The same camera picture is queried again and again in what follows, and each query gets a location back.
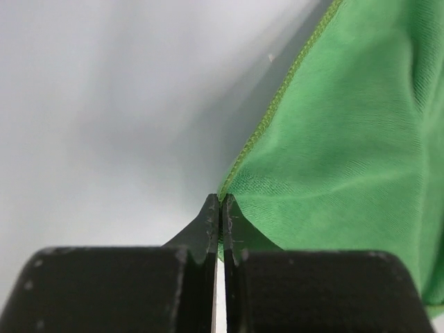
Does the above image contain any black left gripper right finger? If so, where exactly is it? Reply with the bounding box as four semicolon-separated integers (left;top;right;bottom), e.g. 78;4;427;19
221;195;434;333

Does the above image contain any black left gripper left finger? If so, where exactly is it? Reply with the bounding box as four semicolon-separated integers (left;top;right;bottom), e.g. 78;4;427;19
1;194;219;332

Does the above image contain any green microfiber towel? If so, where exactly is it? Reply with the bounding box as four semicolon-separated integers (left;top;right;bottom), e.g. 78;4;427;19
219;1;443;317

